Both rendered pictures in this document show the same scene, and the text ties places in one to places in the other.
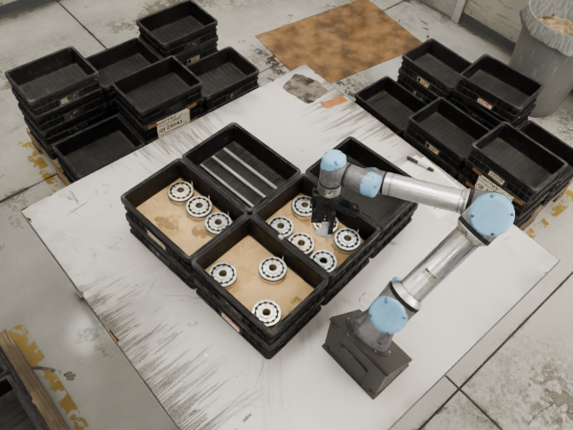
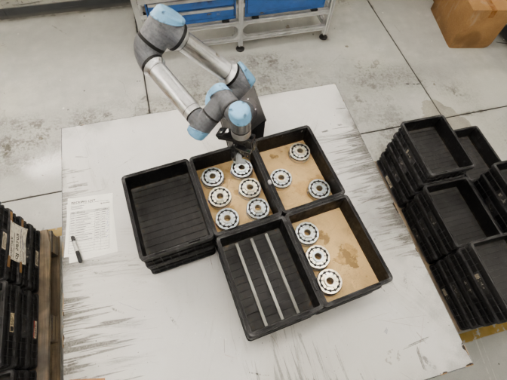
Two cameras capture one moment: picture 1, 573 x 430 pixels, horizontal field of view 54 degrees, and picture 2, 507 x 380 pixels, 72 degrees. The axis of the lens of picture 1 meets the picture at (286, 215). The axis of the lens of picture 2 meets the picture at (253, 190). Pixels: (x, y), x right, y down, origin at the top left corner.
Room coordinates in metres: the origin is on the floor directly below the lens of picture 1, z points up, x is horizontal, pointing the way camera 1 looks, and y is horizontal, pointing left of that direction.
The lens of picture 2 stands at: (1.86, 0.29, 2.25)
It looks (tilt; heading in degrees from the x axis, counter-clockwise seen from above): 62 degrees down; 206
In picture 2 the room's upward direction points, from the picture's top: 6 degrees clockwise
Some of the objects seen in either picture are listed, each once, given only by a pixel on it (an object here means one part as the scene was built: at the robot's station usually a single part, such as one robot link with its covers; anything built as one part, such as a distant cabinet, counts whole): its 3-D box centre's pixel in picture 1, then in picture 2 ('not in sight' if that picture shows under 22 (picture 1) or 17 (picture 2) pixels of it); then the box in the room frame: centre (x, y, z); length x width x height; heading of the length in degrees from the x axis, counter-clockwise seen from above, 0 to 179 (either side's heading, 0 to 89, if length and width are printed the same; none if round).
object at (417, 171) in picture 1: (430, 184); (89, 225); (1.69, -0.63, 0.70); 0.33 x 0.23 x 0.01; 46
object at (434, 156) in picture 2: not in sight; (419, 163); (0.19, 0.66, 0.37); 0.40 x 0.30 x 0.45; 46
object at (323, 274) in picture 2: (180, 190); (329, 281); (1.38, 0.43, 0.86); 0.10 x 0.10 x 0.01
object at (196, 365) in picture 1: (286, 277); (238, 252); (1.34, -0.03, 0.35); 1.60 x 1.60 x 0.70; 46
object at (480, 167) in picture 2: not in sight; (463, 160); (-0.10, 0.94, 0.26); 0.40 x 0.30 x 0.23; 46
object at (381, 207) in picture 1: (362, 188); (168, 211); (1.48, -0.30, 0.87); 0.40 x 0.30 x 0.11; 52
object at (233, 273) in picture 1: (222, 274); (319, 188); (1.02, 0.21, 0.86); 0.10 x 0.10 x 0.01
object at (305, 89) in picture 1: (303, 87); not in sight; (2.27, -0.02, 0.71); 0.22 x 0.19 x 0.01; 46
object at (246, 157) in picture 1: (241, 174); (266, 274); (1.50, 0.20, 0.87); 0.40 x 0.30 x 0.11; 52
